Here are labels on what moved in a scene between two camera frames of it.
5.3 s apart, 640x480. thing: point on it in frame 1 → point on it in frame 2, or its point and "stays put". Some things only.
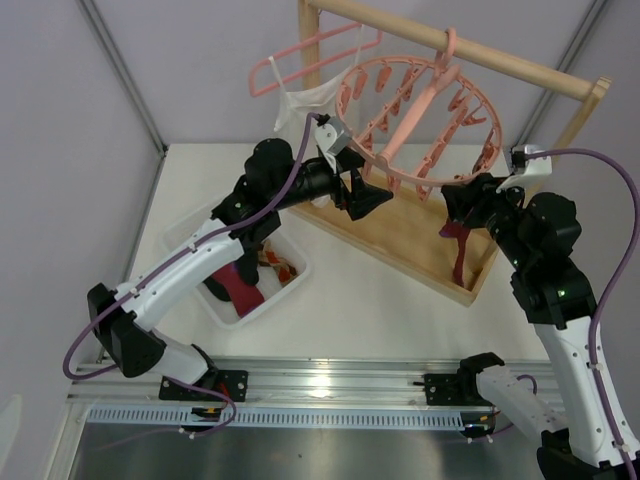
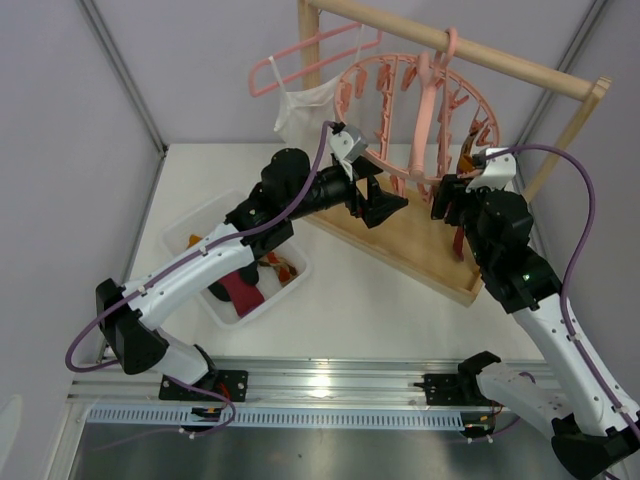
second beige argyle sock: (268, 257) stays put
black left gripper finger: (364, 198) → (380, 203)
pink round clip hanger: (417, 122) stays put
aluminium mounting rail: (299, 381) stays put
